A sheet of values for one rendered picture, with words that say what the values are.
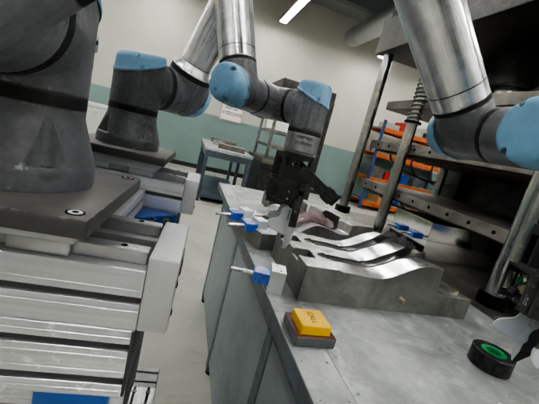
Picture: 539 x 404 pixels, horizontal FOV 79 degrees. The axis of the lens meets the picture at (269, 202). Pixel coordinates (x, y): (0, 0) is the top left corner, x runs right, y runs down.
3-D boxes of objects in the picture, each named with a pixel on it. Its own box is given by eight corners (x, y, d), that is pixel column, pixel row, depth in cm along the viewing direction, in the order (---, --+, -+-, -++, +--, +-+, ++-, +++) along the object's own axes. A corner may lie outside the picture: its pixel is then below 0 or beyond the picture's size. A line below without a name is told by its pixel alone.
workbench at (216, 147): (194, 200, 471) (207, 139, 454) (193, 177, 650) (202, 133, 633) (241, 209, 490) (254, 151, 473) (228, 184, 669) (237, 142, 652)
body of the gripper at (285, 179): (264, 196, 78) (276, 147, 76) (298, 204, 79) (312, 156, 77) (264, 203, 71) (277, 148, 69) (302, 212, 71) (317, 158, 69)
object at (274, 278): (226, 282, 76) (232, 261, 75) (228, 273, 81) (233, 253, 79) (281, 295, 76) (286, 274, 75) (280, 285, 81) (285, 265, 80)
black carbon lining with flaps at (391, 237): (318, 265, 82) (329, 230, 80) (298, 242, 97) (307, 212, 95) (430, 282, 91) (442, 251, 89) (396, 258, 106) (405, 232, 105)
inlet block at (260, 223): (229, 235, 100) (233, 219, 99) (223, 229, 104) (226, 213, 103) (265, 237, 107) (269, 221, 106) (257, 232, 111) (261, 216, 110)
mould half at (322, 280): (297, 300, 76) (312, 247, 73) (270, 256, 100) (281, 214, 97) (464, 319, 89) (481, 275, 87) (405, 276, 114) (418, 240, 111)
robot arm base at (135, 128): (85, 139, 75) (91, 95, 73) (106, 135, 90) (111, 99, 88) (152, 154, 79) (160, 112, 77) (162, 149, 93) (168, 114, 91)
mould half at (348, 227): (257, 250, 102) (266, 217, 100) (225, 221, 123) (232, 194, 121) (365, 253, 129) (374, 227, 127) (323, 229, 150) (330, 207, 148)
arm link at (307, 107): (306, 85, 75) (340, 90, 71) (294, 132, 77) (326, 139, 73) (290, 75, 69) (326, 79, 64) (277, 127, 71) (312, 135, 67)
